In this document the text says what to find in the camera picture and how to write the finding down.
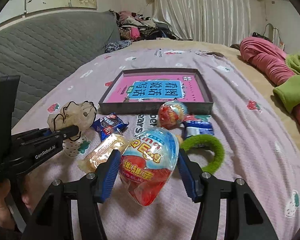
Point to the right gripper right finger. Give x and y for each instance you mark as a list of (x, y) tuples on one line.
[(245, 217)]

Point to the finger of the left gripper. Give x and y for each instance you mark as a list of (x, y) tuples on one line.
[(39, 132), (61, 134)]

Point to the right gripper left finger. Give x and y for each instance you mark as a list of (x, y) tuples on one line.
[(51, 218)]

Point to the beige sheer hair scrunchie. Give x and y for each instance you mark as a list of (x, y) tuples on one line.
[(81, 115)]

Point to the blue Oreo cookie packet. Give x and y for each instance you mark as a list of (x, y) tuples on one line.
[(109, 124)]

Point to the yellow biscuit roll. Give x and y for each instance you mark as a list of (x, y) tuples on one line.
[(102, 152)]

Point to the blue Kinder egg toy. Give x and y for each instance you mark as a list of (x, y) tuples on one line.
[(148, 162)]

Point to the dark blue snack packet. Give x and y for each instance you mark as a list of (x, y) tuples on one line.
[(197, 127)]

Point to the red egg toy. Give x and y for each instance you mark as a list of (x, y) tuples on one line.
[(171, 114)]

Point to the brown walnut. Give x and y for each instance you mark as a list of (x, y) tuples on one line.
[(179, 138)]

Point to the person's left hand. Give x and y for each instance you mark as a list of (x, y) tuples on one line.
[(6, 220)]

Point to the pink strawberry print blanket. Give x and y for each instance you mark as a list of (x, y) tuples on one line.
[(257, 146)]

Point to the pink Chinese workbook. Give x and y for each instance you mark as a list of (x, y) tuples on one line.
[(155, 88)]

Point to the grey quilted headboard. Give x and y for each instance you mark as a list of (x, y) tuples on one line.
[(45, 50)]

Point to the grey shallow box tray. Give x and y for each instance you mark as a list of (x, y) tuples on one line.
[(148, 107)]

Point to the dark floral cushion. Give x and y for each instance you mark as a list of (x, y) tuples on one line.
[(117, 45)]

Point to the pile of clothes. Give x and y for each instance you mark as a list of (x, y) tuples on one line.
[(136, 27)]

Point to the green fleece blanket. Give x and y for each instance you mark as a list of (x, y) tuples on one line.
[(289, 91)]

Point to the pink rolled quilt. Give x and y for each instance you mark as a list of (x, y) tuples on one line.
[(269, 60)]

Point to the white striped curtain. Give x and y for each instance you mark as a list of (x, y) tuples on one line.
[(214, 21)]

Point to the white radiator with cable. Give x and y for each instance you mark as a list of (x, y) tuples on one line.
[(273, 34)]

